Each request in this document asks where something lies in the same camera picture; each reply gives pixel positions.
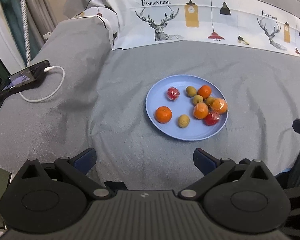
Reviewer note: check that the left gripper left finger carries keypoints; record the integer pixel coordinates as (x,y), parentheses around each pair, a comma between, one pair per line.
(74,171)

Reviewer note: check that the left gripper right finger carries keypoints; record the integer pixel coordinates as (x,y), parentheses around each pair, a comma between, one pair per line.
(214,170)

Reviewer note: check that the red fruit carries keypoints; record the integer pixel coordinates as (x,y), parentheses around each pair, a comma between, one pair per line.
(212,118)
(173,93)

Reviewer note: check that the small green-yellow fruit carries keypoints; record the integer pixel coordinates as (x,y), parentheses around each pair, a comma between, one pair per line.
(191,91)
(183,121)
(197,99)
(209,101)

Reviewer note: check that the orange mandarin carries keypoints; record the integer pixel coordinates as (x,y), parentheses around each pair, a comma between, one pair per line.
(200,110)
(204,91)
(163,114)

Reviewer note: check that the orange fruit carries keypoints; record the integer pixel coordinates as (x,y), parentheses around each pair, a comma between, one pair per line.
(219,105)

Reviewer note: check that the light blue plastic plate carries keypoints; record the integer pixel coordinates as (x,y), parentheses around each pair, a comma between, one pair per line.
(197,129)

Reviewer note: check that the orange mandarin on plate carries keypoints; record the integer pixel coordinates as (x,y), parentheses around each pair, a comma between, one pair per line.
(163,114)

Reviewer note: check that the black smartphone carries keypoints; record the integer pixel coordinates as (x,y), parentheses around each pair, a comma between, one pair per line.
(28,78)

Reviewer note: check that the grey curtain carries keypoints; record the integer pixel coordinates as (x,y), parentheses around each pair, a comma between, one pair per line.
(41,20)

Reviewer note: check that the white door frame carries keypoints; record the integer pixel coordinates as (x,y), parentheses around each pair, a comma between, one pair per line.
(9,53)

